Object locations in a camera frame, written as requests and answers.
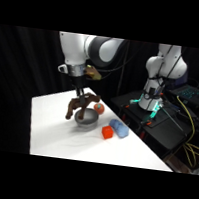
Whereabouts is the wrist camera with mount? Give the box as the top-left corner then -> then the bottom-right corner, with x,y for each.
84,65 -> 103,82

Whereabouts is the black curtain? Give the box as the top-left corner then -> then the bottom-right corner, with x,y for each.
0,24 -> 199,176

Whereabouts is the red cube block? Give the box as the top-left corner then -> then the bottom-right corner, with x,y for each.
100,124 -> 115,141

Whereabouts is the orange plush tomato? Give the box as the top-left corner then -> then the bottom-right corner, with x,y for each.
92,102 -> 107,116

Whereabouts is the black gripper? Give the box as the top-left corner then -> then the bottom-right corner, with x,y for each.
66,73 -> 91,103

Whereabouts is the brown plush deer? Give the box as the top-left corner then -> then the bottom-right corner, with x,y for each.
64,90 -> 102,124

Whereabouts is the open black laptop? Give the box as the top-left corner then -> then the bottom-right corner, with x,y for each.
167,81 -> 199,108

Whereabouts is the grey metal bowl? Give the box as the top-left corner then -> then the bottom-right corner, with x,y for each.
72,106 -> 100,130

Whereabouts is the black robot stand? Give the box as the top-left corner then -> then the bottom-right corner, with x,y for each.
103,86 -> 199,165

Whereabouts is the yellow cable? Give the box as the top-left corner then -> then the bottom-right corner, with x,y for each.
168,95 -> 199,169

